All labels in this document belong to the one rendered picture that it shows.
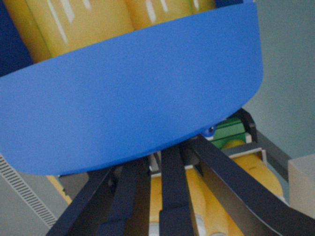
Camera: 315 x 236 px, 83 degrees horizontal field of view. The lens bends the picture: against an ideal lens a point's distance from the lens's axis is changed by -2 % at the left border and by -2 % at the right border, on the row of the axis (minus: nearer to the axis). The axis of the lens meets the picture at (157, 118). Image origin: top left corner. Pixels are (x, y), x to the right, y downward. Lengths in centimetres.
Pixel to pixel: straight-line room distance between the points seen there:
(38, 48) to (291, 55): 154
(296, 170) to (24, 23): 47
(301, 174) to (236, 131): 16
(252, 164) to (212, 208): 12
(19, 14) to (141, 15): 11
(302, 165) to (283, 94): 122
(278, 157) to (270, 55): 103
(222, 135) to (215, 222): 20
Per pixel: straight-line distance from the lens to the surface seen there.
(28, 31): 22
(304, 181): 45
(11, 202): 238
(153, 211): 38
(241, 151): 44
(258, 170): 41
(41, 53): 21
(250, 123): 52
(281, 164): 59
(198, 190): 40
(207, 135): 39
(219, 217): 43
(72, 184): 46
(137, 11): 18
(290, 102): 171
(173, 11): 18
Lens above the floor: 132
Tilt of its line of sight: 69 degrees down
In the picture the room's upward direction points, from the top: 180 degrees clockwise
